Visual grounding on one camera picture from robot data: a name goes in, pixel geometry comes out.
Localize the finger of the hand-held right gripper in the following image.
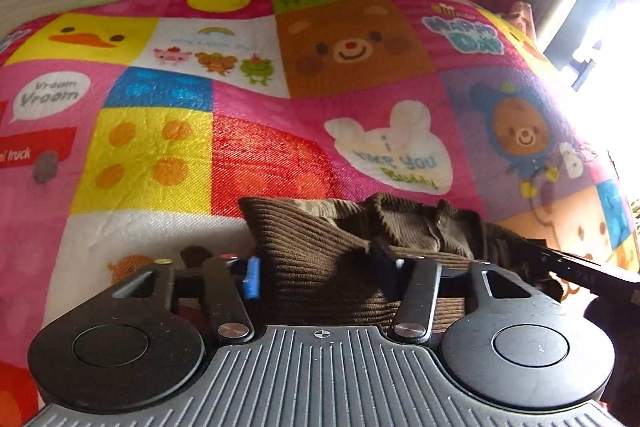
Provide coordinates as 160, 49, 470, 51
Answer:
520, 239, 640, 297

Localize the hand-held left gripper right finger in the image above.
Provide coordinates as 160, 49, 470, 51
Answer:
372, 241, 553, 344

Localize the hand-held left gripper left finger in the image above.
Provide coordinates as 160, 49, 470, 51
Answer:
107, 248, 261, 344

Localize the brown corduroy garment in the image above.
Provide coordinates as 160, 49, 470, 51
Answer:
239, 192, 551, 333

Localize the colourful cartoon play mat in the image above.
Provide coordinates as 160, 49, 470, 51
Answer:
0, 0, 640, 427

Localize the pink plush toy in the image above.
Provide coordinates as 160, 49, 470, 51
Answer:
500, 0, 537, 38

